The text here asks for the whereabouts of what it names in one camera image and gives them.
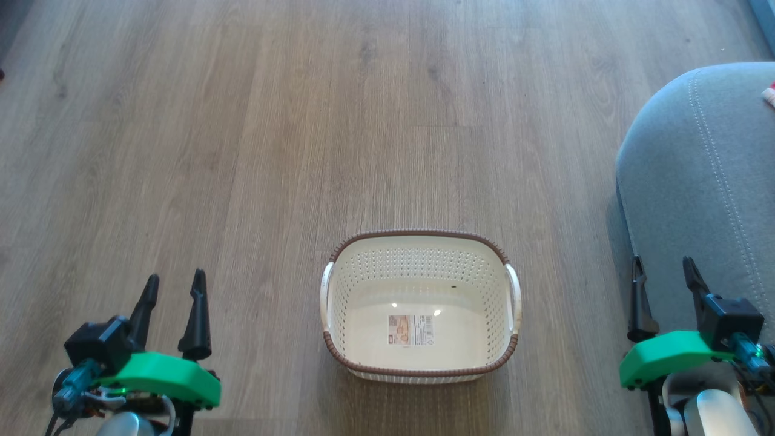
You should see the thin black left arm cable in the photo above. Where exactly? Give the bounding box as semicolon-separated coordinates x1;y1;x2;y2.
45;394;79;436

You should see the printed basket label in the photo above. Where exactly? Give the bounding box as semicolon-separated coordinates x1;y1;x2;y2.
387;314;435;347

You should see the white perforated laundry basket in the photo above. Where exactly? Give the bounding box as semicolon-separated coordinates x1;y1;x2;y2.
320;229;523;385

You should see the grey fabric sofa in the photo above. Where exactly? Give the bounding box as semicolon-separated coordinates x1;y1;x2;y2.
616;62;775;388

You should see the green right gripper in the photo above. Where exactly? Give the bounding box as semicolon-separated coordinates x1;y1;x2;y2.
619;256;736;389

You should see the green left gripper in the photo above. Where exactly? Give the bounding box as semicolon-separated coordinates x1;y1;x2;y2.
97;269;222;409

